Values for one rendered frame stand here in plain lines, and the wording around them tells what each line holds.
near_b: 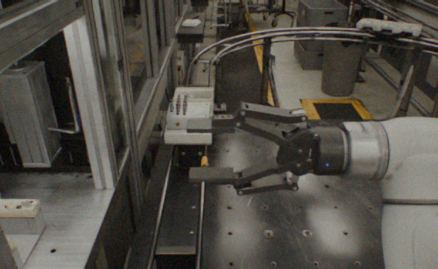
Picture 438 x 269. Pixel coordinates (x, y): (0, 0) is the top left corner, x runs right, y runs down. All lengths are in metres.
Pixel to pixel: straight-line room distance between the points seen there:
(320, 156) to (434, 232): 0.18
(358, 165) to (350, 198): 0.69
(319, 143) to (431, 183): 0.16
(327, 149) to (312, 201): 0.66
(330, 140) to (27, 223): 0.56
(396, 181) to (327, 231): 0.55
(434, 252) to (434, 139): 0.15
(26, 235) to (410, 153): 0.68
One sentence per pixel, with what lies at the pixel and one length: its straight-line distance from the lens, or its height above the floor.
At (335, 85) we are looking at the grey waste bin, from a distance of 3.68.
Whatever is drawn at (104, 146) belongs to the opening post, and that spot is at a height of 1.02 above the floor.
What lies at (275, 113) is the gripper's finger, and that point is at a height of 1.19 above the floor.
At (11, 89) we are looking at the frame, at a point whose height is 1.12.
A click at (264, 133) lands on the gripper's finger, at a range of 0.55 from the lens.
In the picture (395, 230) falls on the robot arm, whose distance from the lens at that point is 0.61.
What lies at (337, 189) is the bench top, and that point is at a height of 0.68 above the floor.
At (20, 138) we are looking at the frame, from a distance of 0.97.
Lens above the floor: 1.43
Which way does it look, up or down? 29 degrees down
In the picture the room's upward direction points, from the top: straight up
